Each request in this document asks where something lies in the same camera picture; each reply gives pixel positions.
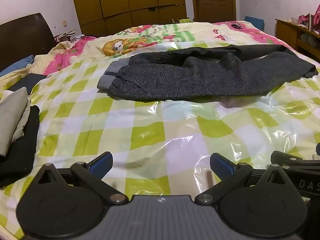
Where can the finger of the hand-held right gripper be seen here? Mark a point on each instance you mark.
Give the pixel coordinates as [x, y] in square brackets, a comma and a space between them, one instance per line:
[318, 149]
[285, 158]

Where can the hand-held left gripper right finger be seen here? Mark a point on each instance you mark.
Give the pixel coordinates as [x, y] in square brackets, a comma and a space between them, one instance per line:
[221, 166]

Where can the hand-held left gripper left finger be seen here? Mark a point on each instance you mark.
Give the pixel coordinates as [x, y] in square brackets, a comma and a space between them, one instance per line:
[102, 163]

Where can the grey plaid pants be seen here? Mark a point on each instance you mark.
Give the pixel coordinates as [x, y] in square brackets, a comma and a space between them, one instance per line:
[200, 77]

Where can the green checkered plastic sheet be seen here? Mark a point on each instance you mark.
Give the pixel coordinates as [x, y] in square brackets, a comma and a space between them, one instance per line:
[150, 130]

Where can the black folded cloth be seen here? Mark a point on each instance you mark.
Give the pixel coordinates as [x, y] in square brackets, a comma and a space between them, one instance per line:
[20, 160]

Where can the white folded cloth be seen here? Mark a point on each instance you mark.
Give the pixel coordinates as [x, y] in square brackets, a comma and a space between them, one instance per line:
[23, 122]

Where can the grey folded cloth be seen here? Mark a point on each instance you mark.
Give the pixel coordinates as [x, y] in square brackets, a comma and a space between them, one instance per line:
[11, 120]

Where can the dark flat cloth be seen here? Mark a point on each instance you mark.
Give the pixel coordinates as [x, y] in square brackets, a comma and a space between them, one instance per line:
[27, 82]

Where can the wooden desk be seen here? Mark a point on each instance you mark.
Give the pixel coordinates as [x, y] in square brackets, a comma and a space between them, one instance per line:
[287, 33]

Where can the blue pillow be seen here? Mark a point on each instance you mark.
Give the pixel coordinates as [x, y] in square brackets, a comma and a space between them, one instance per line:
[17, 65]

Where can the striped cloth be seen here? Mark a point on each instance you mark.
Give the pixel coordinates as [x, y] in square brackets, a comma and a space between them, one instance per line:
[67, 36]

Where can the cartoon printed quilt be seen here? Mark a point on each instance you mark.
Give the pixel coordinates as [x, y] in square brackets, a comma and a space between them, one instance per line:
[140, 36]

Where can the pink cloth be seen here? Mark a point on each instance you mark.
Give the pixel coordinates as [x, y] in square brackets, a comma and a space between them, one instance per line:
[313, 15]

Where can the blue foam mat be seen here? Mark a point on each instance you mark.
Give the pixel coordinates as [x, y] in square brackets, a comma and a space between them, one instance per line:
[255, 22]

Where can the small dark cloth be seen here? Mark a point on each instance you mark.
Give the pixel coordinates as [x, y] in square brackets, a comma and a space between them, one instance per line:
[236, 25]

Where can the dark wooden headboard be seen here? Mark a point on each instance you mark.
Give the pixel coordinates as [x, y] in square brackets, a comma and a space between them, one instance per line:
[22, 40]

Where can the green cloth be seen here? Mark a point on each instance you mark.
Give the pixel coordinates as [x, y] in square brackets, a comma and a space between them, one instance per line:
[186, 20]

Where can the brown wooden wardrobe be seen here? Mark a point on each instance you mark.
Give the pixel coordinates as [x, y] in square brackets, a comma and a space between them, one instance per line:
[125, 2]

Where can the brown wooden door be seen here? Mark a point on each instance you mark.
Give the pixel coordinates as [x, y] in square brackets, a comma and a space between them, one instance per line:
[215, 0]

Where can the wall socket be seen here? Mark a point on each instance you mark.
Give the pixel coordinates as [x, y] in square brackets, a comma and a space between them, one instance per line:
[64, 23]

